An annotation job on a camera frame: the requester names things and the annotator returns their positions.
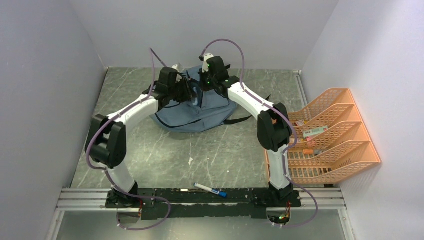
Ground aluminium frame rail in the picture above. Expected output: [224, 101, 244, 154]
[56, 188, 347, 211]

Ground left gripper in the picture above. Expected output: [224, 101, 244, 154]
[168, 76, 198, 104]

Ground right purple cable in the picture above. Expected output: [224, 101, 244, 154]
[199, 39, 319, 228]

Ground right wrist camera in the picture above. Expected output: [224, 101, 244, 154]
[200, 53, 214, 73]

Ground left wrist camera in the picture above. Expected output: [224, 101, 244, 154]
[172, 63, 184, 73]

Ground teal box in rack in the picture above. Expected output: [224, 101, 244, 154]
[303, 125, 328, 138]

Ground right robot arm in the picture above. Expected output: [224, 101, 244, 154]
[198, 53, 294, 207]

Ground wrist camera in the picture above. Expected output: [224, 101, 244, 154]
[172, 63, 184, 73]
[200, 53, 214, 73]

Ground blue student backpack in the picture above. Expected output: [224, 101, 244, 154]
[150, 66, 252, 133]

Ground orange desk organizer tray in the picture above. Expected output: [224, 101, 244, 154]
[264, 149, 271, 182]

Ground orange plastic file rack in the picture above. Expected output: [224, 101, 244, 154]
[287, 87, 382, 185]

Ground purple cable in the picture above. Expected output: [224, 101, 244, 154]
[199, 39, 319, 228]
[85, 47, 172, 231]

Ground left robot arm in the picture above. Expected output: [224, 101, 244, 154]
[85, 67, 195, 208]

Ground blue capped marker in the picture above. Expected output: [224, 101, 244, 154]
[193, 182, 227, 198]

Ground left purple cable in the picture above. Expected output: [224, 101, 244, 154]
[85, 47, 172, 231]

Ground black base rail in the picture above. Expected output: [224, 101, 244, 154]
[104, 188, 302, 220]

